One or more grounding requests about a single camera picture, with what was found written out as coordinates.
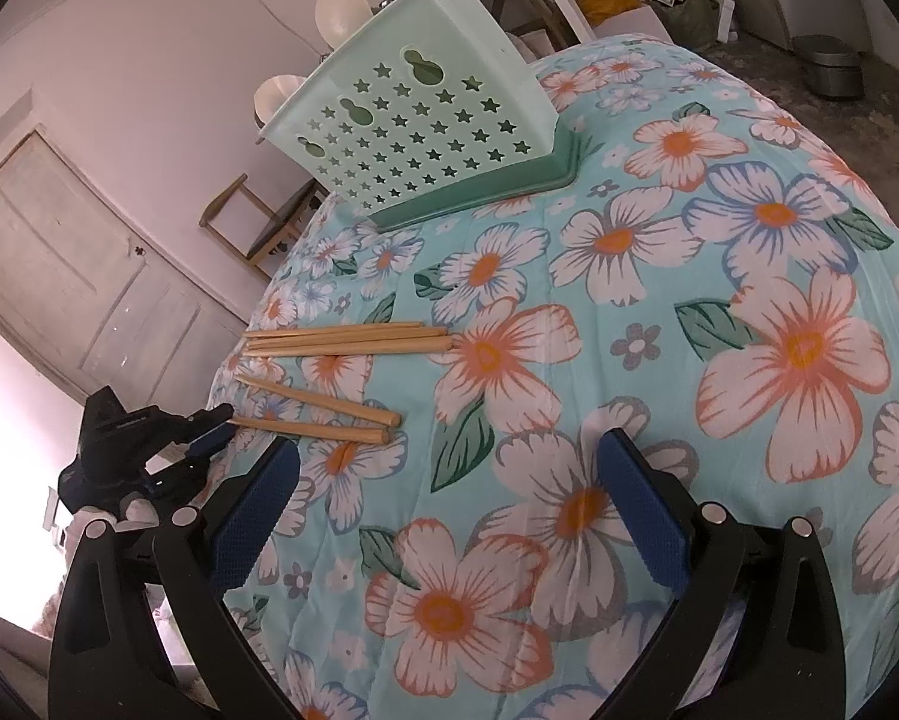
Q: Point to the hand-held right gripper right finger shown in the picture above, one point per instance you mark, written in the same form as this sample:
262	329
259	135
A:
641	514

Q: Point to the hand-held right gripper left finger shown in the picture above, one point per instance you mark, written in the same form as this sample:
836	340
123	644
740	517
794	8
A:
254	514

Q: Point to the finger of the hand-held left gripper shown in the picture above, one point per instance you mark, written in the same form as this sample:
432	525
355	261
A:
208	442
213	415

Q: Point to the wooden chopstick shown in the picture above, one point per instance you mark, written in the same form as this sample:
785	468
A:
322	401
359	347
344	338
314	429
329	331

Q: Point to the small white plastic spoon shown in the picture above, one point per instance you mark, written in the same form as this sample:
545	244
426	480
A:
277	101

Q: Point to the mint green utensil holder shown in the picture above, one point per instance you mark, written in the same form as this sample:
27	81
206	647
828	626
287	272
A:
419	127

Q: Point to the large white plastic ladle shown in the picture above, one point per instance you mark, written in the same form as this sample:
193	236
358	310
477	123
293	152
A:
341	7

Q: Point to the person's left hand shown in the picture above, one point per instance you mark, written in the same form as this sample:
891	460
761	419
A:
138	516

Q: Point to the floral light blue blanket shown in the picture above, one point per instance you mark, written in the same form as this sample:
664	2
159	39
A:
569	390

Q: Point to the white panelled door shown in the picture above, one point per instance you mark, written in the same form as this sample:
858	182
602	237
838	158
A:
82	262

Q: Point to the wooden chair with dark seat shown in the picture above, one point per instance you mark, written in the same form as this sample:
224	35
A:
269	229

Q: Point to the grey metal pot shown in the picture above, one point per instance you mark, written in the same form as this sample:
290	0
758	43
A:
828	64

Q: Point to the white cardboard box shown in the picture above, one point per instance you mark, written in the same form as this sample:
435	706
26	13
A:
633	21

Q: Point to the olive green bag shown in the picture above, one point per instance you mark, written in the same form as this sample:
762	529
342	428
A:
689	19

